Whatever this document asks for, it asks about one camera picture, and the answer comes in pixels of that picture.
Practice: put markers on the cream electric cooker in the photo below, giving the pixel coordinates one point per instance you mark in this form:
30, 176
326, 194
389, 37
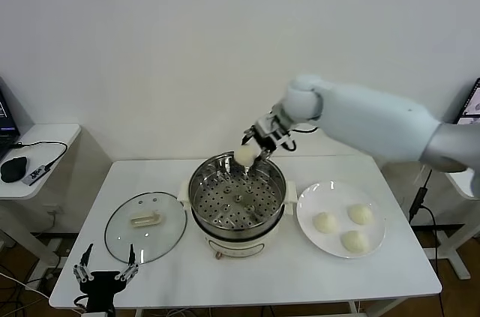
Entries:
240, 247

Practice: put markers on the black laptop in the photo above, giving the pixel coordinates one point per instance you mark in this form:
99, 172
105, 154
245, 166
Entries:
470, 103
5, 114

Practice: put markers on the white side desk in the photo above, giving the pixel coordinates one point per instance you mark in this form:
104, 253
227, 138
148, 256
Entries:
459, 249
48, 137

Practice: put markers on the white round plate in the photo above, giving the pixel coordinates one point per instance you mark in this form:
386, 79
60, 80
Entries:
337, 197

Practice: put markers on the stainless steel steamer basket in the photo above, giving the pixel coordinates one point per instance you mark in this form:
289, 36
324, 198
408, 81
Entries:
210, 197

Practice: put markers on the white power strip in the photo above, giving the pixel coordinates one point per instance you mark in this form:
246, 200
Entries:
54, 246

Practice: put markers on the black computer mouse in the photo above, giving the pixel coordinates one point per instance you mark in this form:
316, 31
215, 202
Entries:
14, 169

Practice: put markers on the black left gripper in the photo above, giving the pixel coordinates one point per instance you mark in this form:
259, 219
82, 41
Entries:
101, 285

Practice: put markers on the black floor bar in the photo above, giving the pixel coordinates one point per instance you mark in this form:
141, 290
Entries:
438, 227

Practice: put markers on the round glass lid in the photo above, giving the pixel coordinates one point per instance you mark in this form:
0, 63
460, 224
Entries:
165, 234

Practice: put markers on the white steamed baozi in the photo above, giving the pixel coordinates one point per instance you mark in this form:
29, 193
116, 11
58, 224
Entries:
325, 222
245, 155
354, 241
360, 214

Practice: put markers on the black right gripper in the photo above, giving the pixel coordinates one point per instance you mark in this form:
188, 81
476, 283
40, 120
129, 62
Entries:
268, 131

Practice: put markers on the grey usb hub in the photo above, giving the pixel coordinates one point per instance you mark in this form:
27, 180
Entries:
35, 175

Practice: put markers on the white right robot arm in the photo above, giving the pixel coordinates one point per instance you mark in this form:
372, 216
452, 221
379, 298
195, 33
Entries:
375, 126

